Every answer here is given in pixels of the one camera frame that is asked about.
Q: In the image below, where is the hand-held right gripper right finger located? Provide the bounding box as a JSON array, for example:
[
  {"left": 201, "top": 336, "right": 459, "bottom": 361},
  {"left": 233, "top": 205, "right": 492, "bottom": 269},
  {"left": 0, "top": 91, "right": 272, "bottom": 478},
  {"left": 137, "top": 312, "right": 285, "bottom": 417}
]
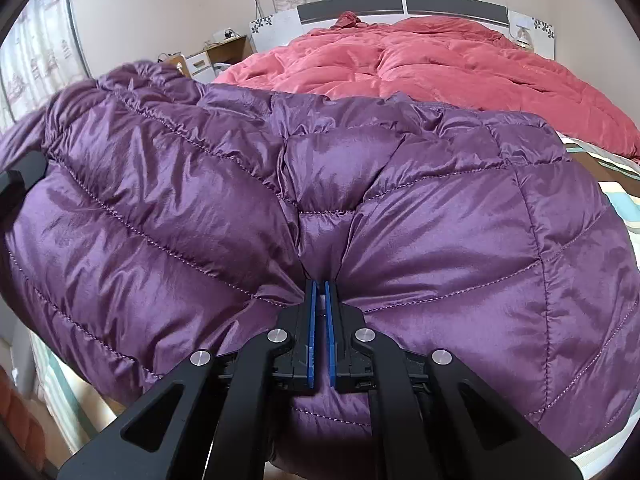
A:
[{"left": 325, "top": 280, "right": 583, "bottom": 480}]

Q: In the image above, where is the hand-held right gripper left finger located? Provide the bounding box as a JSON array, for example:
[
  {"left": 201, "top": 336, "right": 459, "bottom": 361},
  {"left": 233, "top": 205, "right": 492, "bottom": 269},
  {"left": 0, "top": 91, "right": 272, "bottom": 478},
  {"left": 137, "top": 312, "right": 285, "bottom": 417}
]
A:
[{"left": 57, "top": 280, "right": 317, "bottom": 480}]

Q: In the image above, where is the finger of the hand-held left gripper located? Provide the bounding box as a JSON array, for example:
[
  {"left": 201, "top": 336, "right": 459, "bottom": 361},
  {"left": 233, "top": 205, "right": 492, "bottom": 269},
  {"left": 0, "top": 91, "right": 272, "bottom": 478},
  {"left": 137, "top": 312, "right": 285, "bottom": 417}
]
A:
[{"left": 0, "top": 151, "right": 49, "bottom": 198}]

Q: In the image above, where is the purple down jacket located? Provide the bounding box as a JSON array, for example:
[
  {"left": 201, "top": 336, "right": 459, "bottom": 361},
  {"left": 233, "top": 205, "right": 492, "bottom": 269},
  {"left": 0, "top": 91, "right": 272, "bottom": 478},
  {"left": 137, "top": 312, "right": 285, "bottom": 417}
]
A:
[{"left": 0, "top": 60, "right": 640, "bottom": 433}]

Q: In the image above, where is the ship print wave curtain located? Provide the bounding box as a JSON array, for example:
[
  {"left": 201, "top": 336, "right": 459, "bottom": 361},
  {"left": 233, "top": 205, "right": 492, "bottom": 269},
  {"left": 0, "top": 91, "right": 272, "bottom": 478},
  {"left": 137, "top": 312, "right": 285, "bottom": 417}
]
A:
[{"left": 0, "top": 0, "right": 91, "bottom": 131}]

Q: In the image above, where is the white drawer cabinet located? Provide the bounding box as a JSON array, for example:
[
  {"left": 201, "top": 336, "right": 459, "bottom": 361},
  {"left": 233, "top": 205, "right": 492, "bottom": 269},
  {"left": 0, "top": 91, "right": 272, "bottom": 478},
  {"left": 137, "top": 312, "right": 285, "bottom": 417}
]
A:
[{"left": 184, "top": 51, "right": 213, "bottom": 83}]

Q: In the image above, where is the person's red garment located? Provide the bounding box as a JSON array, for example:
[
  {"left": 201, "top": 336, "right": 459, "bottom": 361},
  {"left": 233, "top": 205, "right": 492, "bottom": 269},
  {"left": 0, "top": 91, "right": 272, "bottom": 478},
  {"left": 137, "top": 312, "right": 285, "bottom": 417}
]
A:
[{"left": 0, "top": 367, "right": 51, "bottom": 461}]

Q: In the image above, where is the wooden desk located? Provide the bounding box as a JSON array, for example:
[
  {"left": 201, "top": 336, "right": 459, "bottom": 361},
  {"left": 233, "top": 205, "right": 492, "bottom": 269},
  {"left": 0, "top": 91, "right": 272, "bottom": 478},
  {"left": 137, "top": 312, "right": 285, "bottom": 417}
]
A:
[{"left": 202, "top": 35, "right": 249, "bottom": 68}]

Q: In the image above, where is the red duvet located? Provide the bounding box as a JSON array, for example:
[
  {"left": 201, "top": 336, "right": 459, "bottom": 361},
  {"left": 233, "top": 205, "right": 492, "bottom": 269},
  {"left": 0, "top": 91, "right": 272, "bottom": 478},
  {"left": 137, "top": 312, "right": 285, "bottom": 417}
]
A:
[{"left": 212, "top": 11, "right": 640, "bottom": 158}]

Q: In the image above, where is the white and grey headboard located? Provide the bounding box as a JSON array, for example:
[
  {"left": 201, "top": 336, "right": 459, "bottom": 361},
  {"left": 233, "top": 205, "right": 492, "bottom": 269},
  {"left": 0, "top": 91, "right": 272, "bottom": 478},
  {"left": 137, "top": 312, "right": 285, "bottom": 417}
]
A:
[{"left": 248, "top": 0, "right": 556, "bottom": 58}]

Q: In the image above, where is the white bedside lamp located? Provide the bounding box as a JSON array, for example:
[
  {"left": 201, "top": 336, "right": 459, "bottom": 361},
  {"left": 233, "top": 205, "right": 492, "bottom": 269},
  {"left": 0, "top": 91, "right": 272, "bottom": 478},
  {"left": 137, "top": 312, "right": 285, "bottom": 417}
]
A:
[{"left": 510, "top": 10, "right": 535, "bottom": 50}]

